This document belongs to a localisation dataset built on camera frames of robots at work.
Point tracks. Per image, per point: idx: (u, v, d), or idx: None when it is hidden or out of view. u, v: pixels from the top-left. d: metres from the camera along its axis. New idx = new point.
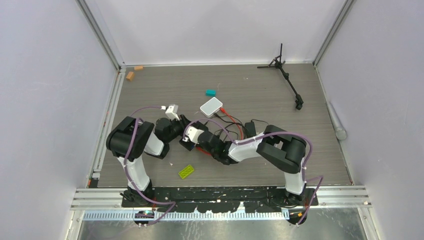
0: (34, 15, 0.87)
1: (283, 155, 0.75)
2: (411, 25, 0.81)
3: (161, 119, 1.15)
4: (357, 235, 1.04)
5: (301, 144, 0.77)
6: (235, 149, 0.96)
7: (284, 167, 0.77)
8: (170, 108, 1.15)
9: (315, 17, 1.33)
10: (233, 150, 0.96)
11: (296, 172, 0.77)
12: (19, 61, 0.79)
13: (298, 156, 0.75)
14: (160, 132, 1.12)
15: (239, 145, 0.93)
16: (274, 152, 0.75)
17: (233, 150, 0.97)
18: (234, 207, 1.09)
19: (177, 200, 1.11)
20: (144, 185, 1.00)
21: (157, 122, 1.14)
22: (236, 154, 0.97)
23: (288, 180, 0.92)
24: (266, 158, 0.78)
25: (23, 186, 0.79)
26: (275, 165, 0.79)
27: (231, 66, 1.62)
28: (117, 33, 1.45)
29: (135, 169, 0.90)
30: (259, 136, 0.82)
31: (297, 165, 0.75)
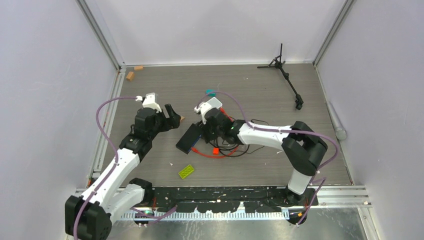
0: (34, 15, 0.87)
1: (306, 155, 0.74)
2: (411, 24, 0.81)
3: (143, 109, 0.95)
4: (357, 235, 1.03)
5: (323, 148, 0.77)
6: (246, 132, 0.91)
7: (301, 167, 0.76)
8: (149, 98, 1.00)
9: (315, 17, 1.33)
10: (244, 133, 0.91)
11: (310, 175, 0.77)
12: (18, 61, 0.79)
13: (317, 160, 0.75)
14: (141, 124, 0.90)
15: (255, 131, 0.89)
16: (300, 151, 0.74)
17: (244, 132, 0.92)
18: (234, 207, 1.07)
19: (177, 200, 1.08)
20: (140, 197, 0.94)
21: (137, 113, 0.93)
22: (245, 137, 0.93)
23: (294, 179, 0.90)
24: (288, 154, 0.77)
25: (23, 186, 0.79)
26: (291, 163, 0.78)
27: (231, 66, 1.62)
28: (117, 33, 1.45)
29: (121, 212, 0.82)
30: (287, 130, 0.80)
31: (315, 169, 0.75)
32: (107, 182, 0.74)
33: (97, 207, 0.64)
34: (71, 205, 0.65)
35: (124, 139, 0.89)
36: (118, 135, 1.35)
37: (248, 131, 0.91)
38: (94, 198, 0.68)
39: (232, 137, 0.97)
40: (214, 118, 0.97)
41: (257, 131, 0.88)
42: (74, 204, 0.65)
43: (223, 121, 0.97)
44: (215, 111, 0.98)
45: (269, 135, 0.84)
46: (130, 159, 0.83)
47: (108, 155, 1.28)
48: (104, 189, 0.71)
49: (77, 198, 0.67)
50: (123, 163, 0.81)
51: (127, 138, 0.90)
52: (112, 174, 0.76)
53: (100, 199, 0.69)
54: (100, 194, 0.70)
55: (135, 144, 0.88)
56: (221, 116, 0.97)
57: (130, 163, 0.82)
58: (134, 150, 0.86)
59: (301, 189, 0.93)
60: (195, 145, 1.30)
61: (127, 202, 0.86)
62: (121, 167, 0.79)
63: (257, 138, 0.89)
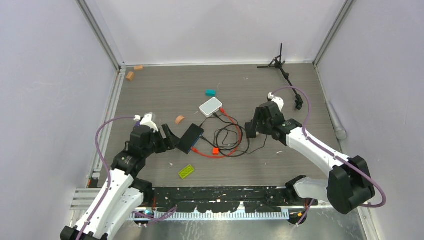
0: (34, 15, 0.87)
1: (348, 193, 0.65)
2: (411, 25, 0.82)
3: (140, 125, 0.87)
4: (357, 235, 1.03)
5: (369, 195, 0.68)
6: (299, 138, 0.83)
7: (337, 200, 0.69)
8: (147, 117, 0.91)
9: (315, 17, 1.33)
10: (294, 137, 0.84)
11: (340, 211, 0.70)
12: (17, 61, 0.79)
13: (357, 203, 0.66)
14: (137, 141, 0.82)
15: (307, 142, 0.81)
16: (346, 187, 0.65)
17: (296, 135, 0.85)
18: (234, 207, 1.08)
19: (177, 200, 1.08)
20: (139, 201, 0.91)
21: (133, 129, 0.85)
22: (293, 141, 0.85)
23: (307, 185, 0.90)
24: (331, 183, 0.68)
25: (23, 187, 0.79)
26: (329, 191, 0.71)
27: (231, 66, 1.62)
28: (117, 33, 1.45)
29: (119, 226, 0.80)
30: (342, 160, 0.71)
31: (349, 209, 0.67)
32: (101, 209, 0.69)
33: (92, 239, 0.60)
34: (65, 237, 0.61)
35: (116, 157, 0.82)
36: (118, 135, 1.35)
37: (300, 138, 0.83)
38: (87, 229, 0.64)
39: (279, 133, 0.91)
40: (267, 109, 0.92)
41: (309, 143, 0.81)
42: (67, 236, 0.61)
43: (276, 116, 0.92)
44: (272, 103, 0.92)
45: (322, 153, 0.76)
46: (123, 182, 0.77)
47: (108, 155, 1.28)
48: (98, 217, 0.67)
49: (70, 229, 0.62)
50: (115, 186, 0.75)
51: (120, 156, 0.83)
52: (105, 200, 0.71)
53: (94, 229, 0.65)
54: (94, 224, 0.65)
55: (128, 163, 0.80)
56: (276, 110, 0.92)
57: (123, 184, 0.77)
58: (126, 171, 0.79)
59: (307, 195, 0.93)
60: (195, 145, 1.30)
61: (125, 214, 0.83)
62: (114, 191, 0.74)
63: (306, 150, 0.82)
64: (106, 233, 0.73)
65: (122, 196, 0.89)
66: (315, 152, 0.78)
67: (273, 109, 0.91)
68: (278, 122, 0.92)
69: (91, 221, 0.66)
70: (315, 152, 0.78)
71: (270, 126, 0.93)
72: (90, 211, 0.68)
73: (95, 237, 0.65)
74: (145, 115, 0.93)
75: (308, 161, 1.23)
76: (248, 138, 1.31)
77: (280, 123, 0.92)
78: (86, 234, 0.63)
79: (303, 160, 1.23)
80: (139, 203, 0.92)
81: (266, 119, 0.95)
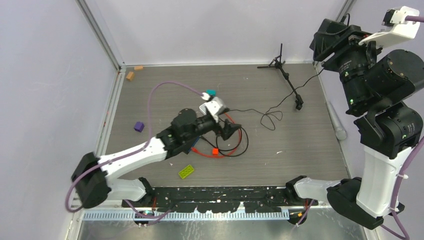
0: (33, 15, 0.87)
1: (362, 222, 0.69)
2: None
3: (188, 112, 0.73)
4: (357, 235, 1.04)
5: None
6: (389, 173, 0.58)
7: (346, 211, 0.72)
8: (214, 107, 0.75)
9: (316, 17, 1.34)
10: (385, 166, 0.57)
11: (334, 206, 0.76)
12: (18, 61, 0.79)
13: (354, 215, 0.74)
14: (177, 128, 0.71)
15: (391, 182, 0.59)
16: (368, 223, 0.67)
17: (398, 158, 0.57)
18: (234, 207, 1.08)
19: (177, 200, 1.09)
20: (137, 196, 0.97)
21: (178, 114, 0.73)
22: (379, 164, 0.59)
23: (310, 189, 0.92)
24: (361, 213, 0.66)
25: (23, 186, 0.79)
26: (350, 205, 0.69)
27: (231, 66, 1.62)
28: (117, 33, 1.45)
29: (114, 196, 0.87)
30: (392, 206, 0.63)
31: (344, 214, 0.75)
32: (127, 159, 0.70)
33: (99, 179, 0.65)
34: (87, 161, 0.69)
35: (164, 130, 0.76)
36: (118, 135, 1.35)
37: (393, 170, 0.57)
38: (106, 167, 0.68)
39: (387, 133, 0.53)
40: (401, 85, 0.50)
41: (389, 183, 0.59)
42: (90, 161, 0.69)
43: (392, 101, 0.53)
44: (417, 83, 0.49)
45: (388, 199, 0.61)
46: (158, 154, 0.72)
47: None
48: (119, 165, 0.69)
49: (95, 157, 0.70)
50: (150, 150, 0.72)
51: (165, 132, 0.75)
52: (132, 156, 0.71)
53: (110, 172, 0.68)
54: (113, 168, 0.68)
55: (168, 144, 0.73)
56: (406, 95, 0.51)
57: (156, 155, 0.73)
58: (166, 146, 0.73)
59: (305, 195, 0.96)
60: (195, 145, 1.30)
61: (126, 192, 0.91)
62: (146, 153, 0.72)
63: (375, 181, 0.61)
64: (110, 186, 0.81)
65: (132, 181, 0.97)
66: (385, 195, 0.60)
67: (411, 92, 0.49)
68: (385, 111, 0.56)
69: (113, 163, 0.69)
70: (384, 194, 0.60)
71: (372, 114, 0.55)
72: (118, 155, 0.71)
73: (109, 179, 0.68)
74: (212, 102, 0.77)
75: (308, 161, 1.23)
76: (248, 139, 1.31)
77: (398, 121, 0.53)
78: (101, 170, 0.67)
79: (303, 160, 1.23)
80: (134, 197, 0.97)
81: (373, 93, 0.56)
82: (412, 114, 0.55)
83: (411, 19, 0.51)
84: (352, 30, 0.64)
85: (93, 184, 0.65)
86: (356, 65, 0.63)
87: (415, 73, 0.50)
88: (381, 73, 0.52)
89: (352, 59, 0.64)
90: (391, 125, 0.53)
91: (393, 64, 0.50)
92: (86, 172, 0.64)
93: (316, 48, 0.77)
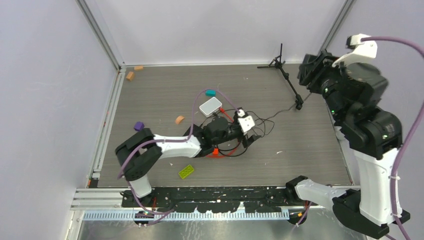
0: (34, 15, 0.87)
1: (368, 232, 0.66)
2: (412, 26, 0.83)
3: (222, 120, 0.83)
4: (357, 235, 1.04)
5: None
6: (380, 174, 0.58)
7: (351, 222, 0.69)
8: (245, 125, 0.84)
9: (316, 17, 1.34)
10: (375, 167, 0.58)
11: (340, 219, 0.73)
12: (18, 61, 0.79)
13: None
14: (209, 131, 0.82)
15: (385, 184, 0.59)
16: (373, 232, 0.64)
17: (385, 159, 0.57)
18: (234, 207, 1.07)
19: (177, 200, 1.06)
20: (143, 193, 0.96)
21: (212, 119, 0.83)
22: (370, 165, 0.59)
23: (311, 191, 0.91)
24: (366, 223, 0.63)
25: (23, 186, 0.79)
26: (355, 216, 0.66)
27: (231, 66, 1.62)
28: (117, 33, 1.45)
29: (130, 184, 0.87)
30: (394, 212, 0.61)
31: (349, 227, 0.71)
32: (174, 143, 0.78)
33: (156, 151, 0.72)
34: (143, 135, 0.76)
35: (198, 131, 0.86)
36: (118, 135, 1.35)
37: (383, 171, 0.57)
38: (159, 143, 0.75)
39: (367, 135, 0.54)
40: (368, 88, 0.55)
41: (384, 186, 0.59)
42: (146, 135, 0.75)
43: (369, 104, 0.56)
44: (377, 83, 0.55)
45: (387, 204, 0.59)
46: (196, 148, 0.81)
47: (108, 155, 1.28)
48: (169, 146, 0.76)
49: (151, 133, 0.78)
50: (191, 144, 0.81)
51: (198, 134, 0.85)
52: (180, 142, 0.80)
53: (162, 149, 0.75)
54: (164, 146, 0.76)
55: (203, 142, 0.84)
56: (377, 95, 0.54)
57: (193, 149, 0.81)
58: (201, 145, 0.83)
59: (305, 197, 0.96)
60: None
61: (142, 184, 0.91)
62: (187, 145, 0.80)
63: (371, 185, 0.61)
64: None
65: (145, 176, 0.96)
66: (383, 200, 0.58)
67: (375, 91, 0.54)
68: (366, 117, 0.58)
69: (165, 142, 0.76)
70: (381, 199, 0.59)
71: (351, 120, 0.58)
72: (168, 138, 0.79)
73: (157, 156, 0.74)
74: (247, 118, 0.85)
75: (308, 161, 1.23)
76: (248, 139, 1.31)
77: (376, 123, 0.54)
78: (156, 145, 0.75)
79: (303, 160, 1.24)
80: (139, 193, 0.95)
81: (353, 102, 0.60)
82: (391, 117, 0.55)
83: (367, 39, 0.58)
84: (324, 54, 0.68)
85: (149, 154, 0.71)
86: (333, 83, 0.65)
87: (373, 77, 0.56)
88: (347, 83, 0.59)
89: (330, 78, 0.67)
90: (369, 126, 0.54)
91: (352, 73, 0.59)
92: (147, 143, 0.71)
93: (301, 75, 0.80)
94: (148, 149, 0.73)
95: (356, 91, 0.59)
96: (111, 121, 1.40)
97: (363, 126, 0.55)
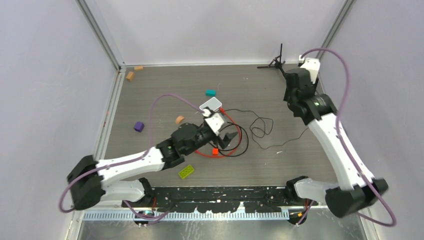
0: (34, 15, 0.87)
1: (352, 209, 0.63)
2: (412, 26, 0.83)
3: (188, 126, 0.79)
4: (357, 235, 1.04)
5: None
6: (327, 133, 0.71)
7: (337, 206, 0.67)
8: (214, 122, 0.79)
9: (316, 17, 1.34)
10: (322, 128, 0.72)
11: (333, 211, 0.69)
12: (18, 61, 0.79)
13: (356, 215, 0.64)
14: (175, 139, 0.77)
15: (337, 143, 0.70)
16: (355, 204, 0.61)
17: (326, 121, 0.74)
18: (234, 207, 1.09)
19: (177, 200, 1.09)
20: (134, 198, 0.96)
21: (179, 127, 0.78)
22: (318, 130, 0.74)
23: (309, 188, 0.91)
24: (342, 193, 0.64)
25: (23, 186, 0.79)
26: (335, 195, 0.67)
27: (231, 66, 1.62)
28: (117, 33, 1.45)
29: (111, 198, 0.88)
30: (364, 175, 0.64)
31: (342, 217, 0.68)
32: (124, 166, 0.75)
33: (95, 184, 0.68)
34: (86, 163, 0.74)
35: (165, 141, 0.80)
36: (118, 135, 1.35)
37: (329, 131, 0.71)
38: (102, 171, 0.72)
39: (306, 108, 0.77)
40: (297, 76, 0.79)
41: (337, 143, 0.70)
42: (88, 163, 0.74)
43: (305, 87, 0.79)
44: (304, 72, 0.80)
45: (347, 161, 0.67)
46: (156, 163, 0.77)
47: (108, 155, 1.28)
48: (116, 171, 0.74)
49: (95, 162, 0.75)
50: (148, 160, 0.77)
51: (165, 144, 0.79)
52: (132, 163, 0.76)
53: (106, 176, 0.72)
54: (109, 172, 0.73)
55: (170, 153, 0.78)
56: (306, 81, 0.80)
57: (153, 165, 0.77)
58: (163, 158, 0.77)
59: (304, 195, 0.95)
60: None
61: (124, 194, 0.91)
62: (143, 163, 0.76)
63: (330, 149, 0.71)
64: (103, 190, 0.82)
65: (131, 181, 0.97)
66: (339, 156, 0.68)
67: (303, 77, 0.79)
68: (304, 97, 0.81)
69: (110, 168, 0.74)
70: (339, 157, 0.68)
71: (295, 100, 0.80)
72: (116, 161, 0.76)
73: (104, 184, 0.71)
74: (214, 117, 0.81)
75: (308, 161, 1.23)
76: (248, 139, 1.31)
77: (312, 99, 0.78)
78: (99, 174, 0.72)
79: (303, 160, 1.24)
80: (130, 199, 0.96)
81: (293, 90, 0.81)
82: (324, 95, 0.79)
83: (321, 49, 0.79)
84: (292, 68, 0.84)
85: (88, 187, 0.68)
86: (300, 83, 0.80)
87: (301, 70, 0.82)
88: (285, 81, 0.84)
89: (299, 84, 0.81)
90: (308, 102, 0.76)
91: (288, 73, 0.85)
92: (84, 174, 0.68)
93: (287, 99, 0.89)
94: (87, 182, 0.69)
95: (290, 82, 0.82)
96: (111, 121, 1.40)
97: (304, 101, 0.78)
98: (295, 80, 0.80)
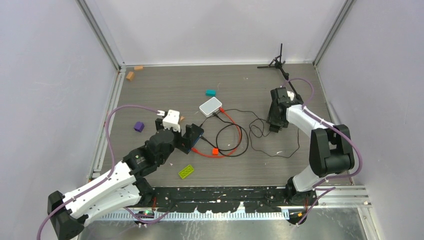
0: (33, 15, 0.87)
1: (324, 155, 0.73)
2: (411, 26, 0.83)
3: (164, 131, 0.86)
4: (357, 235, 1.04)
5: (348, 162, 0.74)
6: (294, 110, 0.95)
7: (315, 163, 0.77)
8: (173, 117, 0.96)
9: (316, 17, 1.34)
10: (292, 109, 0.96)
11: (316, 173, 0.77)
12: (17, 61, 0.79)
13: (333, 165, 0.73)
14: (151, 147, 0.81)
15: (303, 113, 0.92)
16: (323, 146, 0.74)
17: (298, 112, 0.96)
18: (234, 207, 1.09)
19: (177, 200, 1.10)
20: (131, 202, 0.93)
21: (156, 133, 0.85)
22: (291, 112, 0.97)
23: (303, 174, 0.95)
24: (312, 142, 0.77)
25: (23, 186, 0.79)
26: (310, 155, 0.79)
27: (231, 66, 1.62)
28: (117, 33, 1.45)
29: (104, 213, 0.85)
30: (327, 125, 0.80)
31: (324, 171, 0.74)
32: (91, 192, 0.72)
33: (65, 218, 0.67)
34: (51, 201, 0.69)
35: (136, 150, 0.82)
36: (118, 135, 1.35)
37: (296, 110, 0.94)
38: (70, 205, 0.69)
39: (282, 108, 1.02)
40: (276, 90, 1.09)
41: (303, 113, 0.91)
42: (52, 202, 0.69)
43: (283, 97, 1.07)
44: (282, 88, 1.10)
45: (312, 120, 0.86)
46: (125, 178, 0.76)
47: (109, 155, 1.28)
48: (83, 200, 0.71)
49: (59, 196, 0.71)
50: (116, 178, 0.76)
51: (137, 152, 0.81)
52: (99, 186, 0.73)
53: (76, 208, 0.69)
54: (78, 203, 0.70)
55: (139, 163, 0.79)
56: (284, 92, 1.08)
57: (123, 181, 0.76)
58: (133, 170, 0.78)
59: (301, 187, 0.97)
60: (195, 145, 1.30)
61: (115, 206, 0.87)
62: (112, 182, 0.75)
63: (300, 118, 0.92)
64: (86, 215, 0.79)
65: (122, 188, 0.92)
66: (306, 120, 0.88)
67: (281, 90, 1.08)
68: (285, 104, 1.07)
69: (77, 199, 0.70)
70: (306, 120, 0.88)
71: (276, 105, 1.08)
72: (82, 189, 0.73)
73: (74, 216, 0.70)
74: (169, 113, 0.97)
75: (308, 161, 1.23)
76: (248, 139, 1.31)
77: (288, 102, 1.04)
78: (66, 208, 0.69)
79: (303, 160, 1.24)
80: (131, 203, 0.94)
81: (275, 100, 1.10)
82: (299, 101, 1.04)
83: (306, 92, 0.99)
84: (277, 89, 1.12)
85: (61, 225, 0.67)
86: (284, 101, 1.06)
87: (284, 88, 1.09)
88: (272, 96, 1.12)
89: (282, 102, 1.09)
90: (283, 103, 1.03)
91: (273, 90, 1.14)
92: (51, 215, 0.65)
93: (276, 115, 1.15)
94: (57, 220, 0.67)
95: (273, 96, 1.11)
96: (111, 120, 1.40)
97: (281, 103, 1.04)
98: (275, 94, 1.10)
